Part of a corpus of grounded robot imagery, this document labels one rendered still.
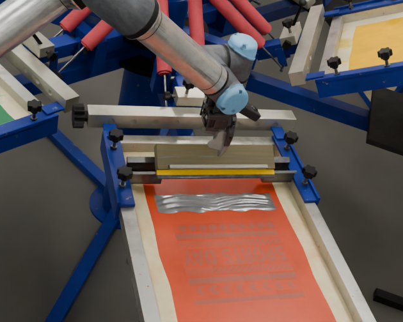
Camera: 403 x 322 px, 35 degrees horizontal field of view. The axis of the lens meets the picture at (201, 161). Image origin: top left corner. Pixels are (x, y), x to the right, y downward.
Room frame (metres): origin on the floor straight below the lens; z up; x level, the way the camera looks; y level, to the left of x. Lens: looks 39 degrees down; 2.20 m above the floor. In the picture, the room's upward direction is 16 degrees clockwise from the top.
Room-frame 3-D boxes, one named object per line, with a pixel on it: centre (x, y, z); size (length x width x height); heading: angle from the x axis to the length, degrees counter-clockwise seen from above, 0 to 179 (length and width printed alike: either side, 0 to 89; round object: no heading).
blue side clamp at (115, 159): (1.34, 0.22, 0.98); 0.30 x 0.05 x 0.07; 25
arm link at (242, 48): (1.43, -0.02, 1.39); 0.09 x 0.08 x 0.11; 124
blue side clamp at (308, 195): (1.57, -0.28, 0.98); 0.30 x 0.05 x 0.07; 25
